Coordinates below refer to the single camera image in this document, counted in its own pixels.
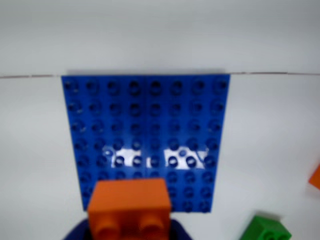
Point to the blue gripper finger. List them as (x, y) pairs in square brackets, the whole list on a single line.
[(180, 231), (75, 231)]

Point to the orange 2x2 block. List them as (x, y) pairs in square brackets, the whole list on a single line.
[(130, 202)]

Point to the green 2x4 block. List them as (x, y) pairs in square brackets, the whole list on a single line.
[(265, 228)]

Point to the orange 2x4 block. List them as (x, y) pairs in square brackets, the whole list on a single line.
[(315, 178)]

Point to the blue 8x8 base plate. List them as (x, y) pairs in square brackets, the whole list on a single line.
[(150, 120)]

